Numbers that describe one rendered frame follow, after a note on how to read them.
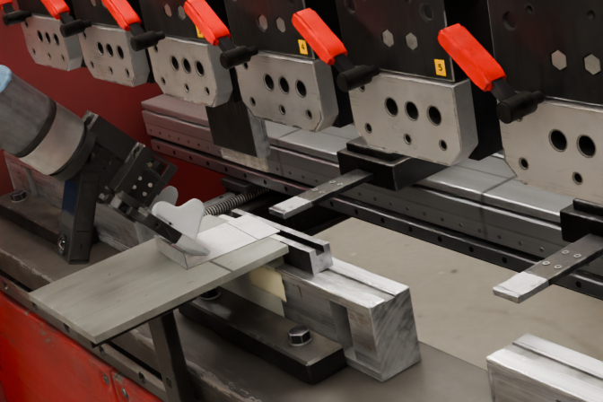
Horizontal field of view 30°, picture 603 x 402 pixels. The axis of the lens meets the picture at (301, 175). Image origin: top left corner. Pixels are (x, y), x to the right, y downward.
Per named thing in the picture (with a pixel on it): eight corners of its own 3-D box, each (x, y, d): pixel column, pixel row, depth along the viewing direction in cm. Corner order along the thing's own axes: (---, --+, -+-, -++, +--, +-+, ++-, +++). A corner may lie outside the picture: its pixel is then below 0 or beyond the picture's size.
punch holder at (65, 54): (30, 62, 173) (2, -44, 168) (80, 47, 178) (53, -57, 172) (73, 73, 162) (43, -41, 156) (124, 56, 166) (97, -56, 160)
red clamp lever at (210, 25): (180, -2, 120) (230, 61, 116) (212, -12, 122) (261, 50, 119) (178, 10, 122) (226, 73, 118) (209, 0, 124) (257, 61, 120)
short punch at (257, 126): (217, 161, 143) (201, 90, 140) (230, 155, 144) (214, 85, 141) (261, 175, 135) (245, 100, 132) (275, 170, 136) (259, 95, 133)
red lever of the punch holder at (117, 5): (97, -11, 136) (138, 44, 132) (126, -20, 138) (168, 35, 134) (95, 0, 137) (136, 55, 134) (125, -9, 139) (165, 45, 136)
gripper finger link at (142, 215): (185, 235, 130) (121, 195, 127) (178, 246, 129) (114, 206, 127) (176, 230, 134) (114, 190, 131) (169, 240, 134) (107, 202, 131)
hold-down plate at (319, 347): (179, 314, 151) (173, 293, 150) (212, 298, 154) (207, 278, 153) (311, 387, 127) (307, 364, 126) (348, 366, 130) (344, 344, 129)
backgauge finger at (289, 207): (252, 214, 149) (245, 180, 148) (398, 150, 163) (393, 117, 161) (306, 235, 140) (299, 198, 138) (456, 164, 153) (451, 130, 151)
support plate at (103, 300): (29, 300, 135) (27, 292, 135) (210, 221, 149) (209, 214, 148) (95, 345, 121) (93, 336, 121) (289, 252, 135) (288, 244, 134)
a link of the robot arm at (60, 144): (27, 164, 120) (4, 150, 127) (61, 185, 123) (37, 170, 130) (65, 105, 121) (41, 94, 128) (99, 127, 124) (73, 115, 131)
